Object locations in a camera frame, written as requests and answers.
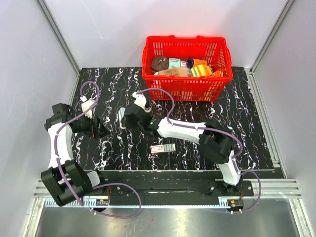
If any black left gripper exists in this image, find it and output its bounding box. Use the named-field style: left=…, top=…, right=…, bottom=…
left=73, top=109, right=111, bottom=139

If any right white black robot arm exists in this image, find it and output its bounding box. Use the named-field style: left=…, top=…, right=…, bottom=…
left=118, top=103, right=243, bottom=196

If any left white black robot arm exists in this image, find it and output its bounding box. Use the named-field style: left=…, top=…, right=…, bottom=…
left=41, top=103, right=110, bottom=206

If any red white staple box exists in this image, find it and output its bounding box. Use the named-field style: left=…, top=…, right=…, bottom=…
left=150, top=143, right=176, bottom=154

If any brown round pouch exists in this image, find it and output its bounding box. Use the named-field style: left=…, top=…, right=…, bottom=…
left=151, top=56, right=169, bottom=73

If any brown cardboard box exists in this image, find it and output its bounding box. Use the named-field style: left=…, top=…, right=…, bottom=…
left=154, top=67, right=190, bottom=77

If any teal white small box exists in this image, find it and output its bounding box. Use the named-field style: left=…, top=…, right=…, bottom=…
left=168, top=58, right=182, bottom=69

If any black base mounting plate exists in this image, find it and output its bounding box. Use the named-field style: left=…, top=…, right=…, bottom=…
left=100, top=170, right=254, bottom=208

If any yellow green box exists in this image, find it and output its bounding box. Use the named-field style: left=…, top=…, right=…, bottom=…
left=190, top=65, right=213, bottom=77

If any orange snack packet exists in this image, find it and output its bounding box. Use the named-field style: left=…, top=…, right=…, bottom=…
left=211, top=70, right=224, bottom=78

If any red plastic basket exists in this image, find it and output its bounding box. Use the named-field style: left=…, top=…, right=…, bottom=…
left=142, top=36, right=233, bottom=102

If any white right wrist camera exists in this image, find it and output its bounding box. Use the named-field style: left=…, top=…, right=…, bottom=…
left=132, top=92, right=151, bottom=113

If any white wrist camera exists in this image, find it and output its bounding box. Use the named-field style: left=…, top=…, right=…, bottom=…
left=80, top=96, right=96, bottom=119
left=132, top=92, right=151, bottom=113

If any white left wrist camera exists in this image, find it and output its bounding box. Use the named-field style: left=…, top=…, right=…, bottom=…
left=80, top=96, right=96, bottom=119

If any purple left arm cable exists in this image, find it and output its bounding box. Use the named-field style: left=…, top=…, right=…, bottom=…
left=55, top=80, right=143, bottom=219

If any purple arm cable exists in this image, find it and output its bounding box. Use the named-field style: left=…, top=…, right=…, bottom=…
left=136, top=87, right=262, bottom=214
left=55, top=80, right=143, bottom=219

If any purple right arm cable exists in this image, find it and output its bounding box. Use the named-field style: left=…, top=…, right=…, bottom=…
left=136, top=87, right=262, bottom=214

